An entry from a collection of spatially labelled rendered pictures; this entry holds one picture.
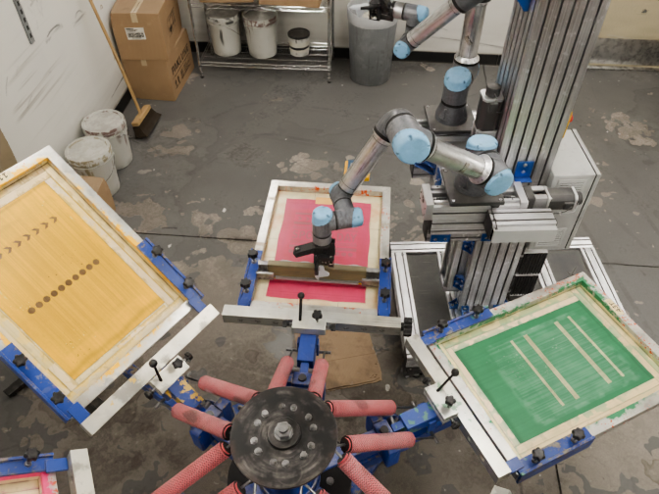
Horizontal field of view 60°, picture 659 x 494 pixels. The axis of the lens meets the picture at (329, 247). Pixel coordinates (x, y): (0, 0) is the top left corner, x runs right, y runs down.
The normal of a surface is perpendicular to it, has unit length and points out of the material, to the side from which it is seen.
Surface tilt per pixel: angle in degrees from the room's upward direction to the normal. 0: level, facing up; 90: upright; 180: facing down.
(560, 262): 0
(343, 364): 0
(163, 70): 88
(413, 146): 86
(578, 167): 0
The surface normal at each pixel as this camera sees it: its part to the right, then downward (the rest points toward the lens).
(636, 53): -0.09, 0.72
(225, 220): 0.00, -0.69
